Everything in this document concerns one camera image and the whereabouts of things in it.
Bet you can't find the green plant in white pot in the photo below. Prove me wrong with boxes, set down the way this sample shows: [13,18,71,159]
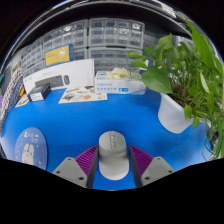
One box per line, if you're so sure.
[128,18,224,162]

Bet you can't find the round blue cartoon mouse pad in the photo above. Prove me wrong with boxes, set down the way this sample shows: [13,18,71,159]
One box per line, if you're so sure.
[14,126,49,171]

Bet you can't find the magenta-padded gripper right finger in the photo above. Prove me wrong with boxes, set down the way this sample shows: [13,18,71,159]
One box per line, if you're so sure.
[128,143,176,189]

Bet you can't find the dark shelf unit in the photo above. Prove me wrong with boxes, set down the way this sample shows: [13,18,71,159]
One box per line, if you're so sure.
[1,0,208,61]

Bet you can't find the yellow and blue box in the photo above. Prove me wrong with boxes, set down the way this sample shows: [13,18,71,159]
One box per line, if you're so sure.
[44,43,74,68]

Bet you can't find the navy patterned fabric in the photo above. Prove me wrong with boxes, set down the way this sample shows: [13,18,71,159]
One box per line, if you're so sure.
[0,84,25,134]

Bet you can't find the long white keyboard box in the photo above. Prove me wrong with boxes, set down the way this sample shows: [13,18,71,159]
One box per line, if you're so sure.
[22,58,96,95]

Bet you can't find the grey computer mouse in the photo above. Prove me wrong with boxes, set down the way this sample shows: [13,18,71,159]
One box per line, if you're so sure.
[98,130,130,181]

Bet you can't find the small black box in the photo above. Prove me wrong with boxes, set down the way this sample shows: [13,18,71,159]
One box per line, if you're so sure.
[27,82,53,103]

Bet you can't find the large sticker sheet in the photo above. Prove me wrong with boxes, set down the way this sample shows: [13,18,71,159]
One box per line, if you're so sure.
[58,85,108,105]

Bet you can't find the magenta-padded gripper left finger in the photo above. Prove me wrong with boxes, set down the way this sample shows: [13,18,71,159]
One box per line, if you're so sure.
[52,144,100,190]

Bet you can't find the cream crumpled gloves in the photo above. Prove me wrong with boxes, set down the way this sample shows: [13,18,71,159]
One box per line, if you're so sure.
[105,67,132,80]

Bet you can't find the white and blue glove box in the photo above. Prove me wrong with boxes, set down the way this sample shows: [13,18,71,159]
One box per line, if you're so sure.
[94,70,147,95]

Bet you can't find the white checkered dotted fabric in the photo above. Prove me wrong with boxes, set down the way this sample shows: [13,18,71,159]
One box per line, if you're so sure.
[0,68,22,113]

